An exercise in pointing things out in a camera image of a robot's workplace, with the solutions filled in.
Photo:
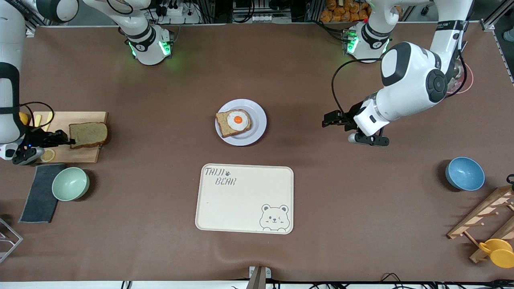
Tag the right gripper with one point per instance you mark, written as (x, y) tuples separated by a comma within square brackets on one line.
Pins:
[(35, 139)]

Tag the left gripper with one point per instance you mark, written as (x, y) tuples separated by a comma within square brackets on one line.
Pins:
[(350, 116)]

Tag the brown bread slice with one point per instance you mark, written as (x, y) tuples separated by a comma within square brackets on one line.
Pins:
[(224, 125), (90, 135)]

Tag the lavender round plate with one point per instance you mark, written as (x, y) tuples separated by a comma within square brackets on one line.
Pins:
[(257, 120)]

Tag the fried egg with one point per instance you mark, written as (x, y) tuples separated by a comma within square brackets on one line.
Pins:
[(237, 119)]

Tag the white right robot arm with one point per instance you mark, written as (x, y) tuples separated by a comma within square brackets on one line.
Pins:
[(8, 40)]

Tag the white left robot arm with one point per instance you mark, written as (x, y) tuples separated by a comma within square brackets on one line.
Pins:
[(409, 80)]

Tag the lemon slice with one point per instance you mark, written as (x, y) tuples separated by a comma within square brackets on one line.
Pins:
[(48, 155)]

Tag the yellow plastic knife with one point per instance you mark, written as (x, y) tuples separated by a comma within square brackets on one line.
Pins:
[(48, 119)]

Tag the yellow plastic fork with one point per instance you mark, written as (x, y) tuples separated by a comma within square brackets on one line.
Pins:
[(37, 120)]

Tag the yellow lemon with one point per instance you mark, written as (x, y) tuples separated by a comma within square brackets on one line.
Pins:
[(24, 118)]

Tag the wooden cutting board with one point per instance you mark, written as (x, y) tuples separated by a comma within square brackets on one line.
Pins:
[(80, 116)]

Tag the mint green bowl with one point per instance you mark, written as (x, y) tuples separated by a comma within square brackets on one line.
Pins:
[(70, 184)]

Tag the dark grey cloth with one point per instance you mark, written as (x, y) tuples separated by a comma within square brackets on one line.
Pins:
[(38, 200)]

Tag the orange snack packs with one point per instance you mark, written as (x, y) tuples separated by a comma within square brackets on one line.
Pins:
[(345, 12)]

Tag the cream bear print tray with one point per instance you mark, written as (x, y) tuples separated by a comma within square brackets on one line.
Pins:
[(241, 200)]

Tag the pink bowl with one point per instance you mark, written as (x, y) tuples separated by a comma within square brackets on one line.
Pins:
[(469, 85)]

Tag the blue bowl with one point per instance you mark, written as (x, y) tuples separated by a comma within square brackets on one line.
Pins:
[(465, 174)]

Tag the wooden peg rack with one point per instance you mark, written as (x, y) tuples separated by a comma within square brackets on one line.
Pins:
[(482, 214)]

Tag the white power strip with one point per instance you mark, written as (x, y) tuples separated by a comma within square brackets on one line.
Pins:
[(176, 12)]

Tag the yellow cup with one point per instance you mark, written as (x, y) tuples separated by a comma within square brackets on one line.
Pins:
[(500, 253)]

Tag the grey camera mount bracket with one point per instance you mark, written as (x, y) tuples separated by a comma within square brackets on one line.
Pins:
[(258, 277)]

